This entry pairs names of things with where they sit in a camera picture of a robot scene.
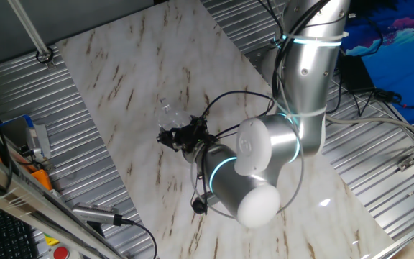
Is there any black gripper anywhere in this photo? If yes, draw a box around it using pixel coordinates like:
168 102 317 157
156 114 218 154

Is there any glass mug with water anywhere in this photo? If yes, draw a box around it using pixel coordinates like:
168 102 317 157
156 96 193 131

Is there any marble pattern table sheet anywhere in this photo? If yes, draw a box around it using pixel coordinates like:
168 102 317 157
55 0 395 259

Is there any orange box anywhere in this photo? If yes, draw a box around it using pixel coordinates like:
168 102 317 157
30 168 54 191

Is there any grey box red button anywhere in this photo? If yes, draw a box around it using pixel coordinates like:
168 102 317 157
47 244 84 259

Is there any black power adapter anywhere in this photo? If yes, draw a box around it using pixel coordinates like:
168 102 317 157
336 53 376 94

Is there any aluminium slanted pole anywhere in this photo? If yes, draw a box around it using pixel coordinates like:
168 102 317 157
7 0 56 69

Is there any black keyboard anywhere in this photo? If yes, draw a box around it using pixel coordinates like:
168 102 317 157
0 199 41 259

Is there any blue printed poster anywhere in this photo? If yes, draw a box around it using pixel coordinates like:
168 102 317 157
341 0 414 125

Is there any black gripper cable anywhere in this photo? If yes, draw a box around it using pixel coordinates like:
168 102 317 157
199 89 277 142

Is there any black ribbed camera cable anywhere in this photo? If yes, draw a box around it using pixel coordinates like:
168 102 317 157
113 214 158 259

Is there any silver ribbed camera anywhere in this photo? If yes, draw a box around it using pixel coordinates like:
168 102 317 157
71 201 124 227

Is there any thin black cable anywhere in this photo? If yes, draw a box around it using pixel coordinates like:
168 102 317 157
325 71 345 114

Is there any aluminium frame beam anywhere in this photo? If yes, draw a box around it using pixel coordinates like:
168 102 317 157
0 142 125 259

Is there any thick grey cable metal connector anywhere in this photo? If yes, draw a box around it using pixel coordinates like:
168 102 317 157
323 113 414 145

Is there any black knotted adapter cable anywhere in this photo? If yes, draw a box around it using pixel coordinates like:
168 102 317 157
352 88 414 118

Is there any aluminium table edge rail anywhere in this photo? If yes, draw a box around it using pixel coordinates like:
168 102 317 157
368 215 414 259

